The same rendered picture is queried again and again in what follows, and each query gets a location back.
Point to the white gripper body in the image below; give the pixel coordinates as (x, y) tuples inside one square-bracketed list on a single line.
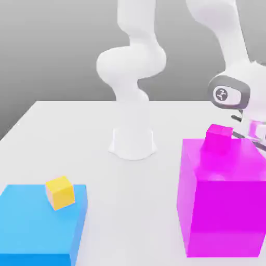
[(259, 135)]

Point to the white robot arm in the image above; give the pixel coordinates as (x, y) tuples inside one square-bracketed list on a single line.
[(133, 62)]

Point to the small magenta cube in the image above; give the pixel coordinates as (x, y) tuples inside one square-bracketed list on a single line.
[(218, 135)]

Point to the small yellow cube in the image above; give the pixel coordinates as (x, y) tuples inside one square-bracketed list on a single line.
[(61, 194)]

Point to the large magenta box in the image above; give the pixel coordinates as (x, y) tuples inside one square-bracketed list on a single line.
[(224, 207)]

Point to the large blue box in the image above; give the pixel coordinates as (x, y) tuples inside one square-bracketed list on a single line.
[(31, 224)]

